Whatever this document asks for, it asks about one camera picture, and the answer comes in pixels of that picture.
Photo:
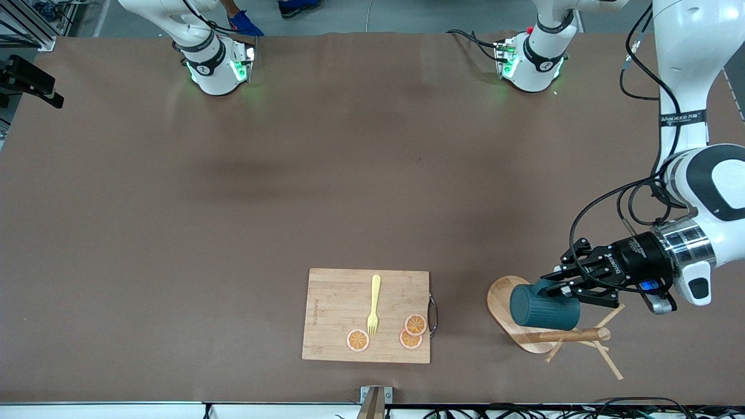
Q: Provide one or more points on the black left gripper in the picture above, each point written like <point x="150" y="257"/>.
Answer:
<point x="638" y="259"/>

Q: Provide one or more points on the teal mug with yellow inside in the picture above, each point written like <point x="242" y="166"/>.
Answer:
<point x="541" y="311"/>

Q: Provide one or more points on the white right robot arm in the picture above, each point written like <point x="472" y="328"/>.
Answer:
<point x="212" y="75"/>

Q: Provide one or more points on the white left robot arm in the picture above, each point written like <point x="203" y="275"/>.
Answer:
<point x="687" y="58"/>

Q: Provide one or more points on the wooden mug tree rack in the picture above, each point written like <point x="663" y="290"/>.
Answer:
<point x="498" y="302"/>

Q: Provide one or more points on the orange slice toy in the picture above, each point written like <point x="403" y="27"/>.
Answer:
<point x="409" y="341"/>
<point x="415" y="324"/>
<point x="358" y="340"/>

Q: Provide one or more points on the yellow plastic fork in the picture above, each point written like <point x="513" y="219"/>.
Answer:
<point x="375" y="291"/>

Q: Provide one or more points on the blue shoe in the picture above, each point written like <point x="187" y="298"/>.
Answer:
<point x="300" y="6"/>
<point x="245" y="24"/>

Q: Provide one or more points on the aluminium frame profile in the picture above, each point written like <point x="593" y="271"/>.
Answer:
<point x="29" y="26"/>

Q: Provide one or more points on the metal table edge bracket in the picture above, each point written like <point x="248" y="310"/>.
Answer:
<point x="375" y="401"/>

